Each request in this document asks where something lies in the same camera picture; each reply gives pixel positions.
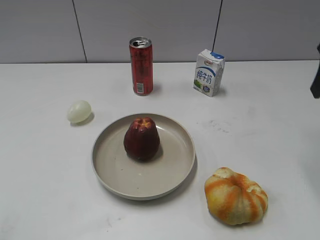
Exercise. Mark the dark red wax apple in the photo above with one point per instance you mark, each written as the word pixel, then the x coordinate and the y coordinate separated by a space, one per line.
pixel 141 140

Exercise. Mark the dark robot arm edge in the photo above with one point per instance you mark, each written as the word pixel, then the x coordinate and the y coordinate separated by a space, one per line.
pixel 315 86

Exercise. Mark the beige round plate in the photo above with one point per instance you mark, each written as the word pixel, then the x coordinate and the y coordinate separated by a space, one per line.
pixel 173 165

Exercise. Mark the white blue milk carton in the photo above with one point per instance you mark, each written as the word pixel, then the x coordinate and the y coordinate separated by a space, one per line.
pixel 208 72

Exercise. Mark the red soda can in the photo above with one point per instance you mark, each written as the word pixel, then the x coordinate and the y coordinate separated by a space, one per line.
pixel 141 56

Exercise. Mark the pale white egg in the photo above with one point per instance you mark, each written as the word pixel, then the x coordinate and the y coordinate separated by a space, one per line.
pixel 78 111

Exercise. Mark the peeled orange with pith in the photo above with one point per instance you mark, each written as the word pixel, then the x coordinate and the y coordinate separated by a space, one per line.
pixel 233 198

